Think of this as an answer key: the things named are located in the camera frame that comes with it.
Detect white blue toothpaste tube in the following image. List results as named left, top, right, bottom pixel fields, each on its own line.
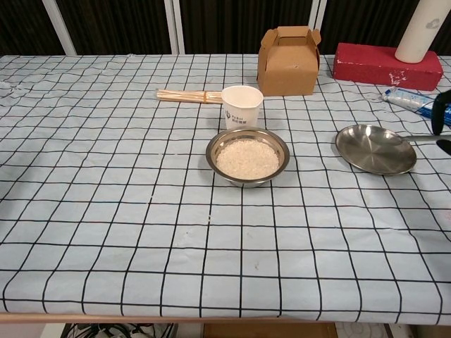
left=382, top=87, right=451, bottom=126

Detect black partition screen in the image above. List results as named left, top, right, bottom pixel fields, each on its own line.
left=0, top=0, right=451, bottom=57

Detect white paper cup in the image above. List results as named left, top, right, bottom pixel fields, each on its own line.
left=221, top=85, right=264, bottom=130

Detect brown cardboard takeaway box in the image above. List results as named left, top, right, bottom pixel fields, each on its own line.
left=256, top=26, right=322, bottom=97

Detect red block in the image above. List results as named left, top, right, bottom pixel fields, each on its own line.
left=333, top=42, right=444, bottom=92

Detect metal bowl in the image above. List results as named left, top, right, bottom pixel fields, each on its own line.
left=205, top=127, right=290, bottom=189

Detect black floor cables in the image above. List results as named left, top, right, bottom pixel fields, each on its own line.
left=52, top=315, right=177, bottom=338

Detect blue checkered tablecloth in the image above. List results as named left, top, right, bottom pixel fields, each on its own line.
left=0, top=53, right=451, bottom=315

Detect white cylindrical bottle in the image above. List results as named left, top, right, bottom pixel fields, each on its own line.
left=394, top=0, right=443, bottom=65

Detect wooden chopstick bundle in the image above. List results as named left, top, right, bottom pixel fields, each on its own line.
left=155, top=88, right=224, bottom=105

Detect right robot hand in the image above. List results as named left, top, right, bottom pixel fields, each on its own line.
left=432, top=92, right=451, bottom=154

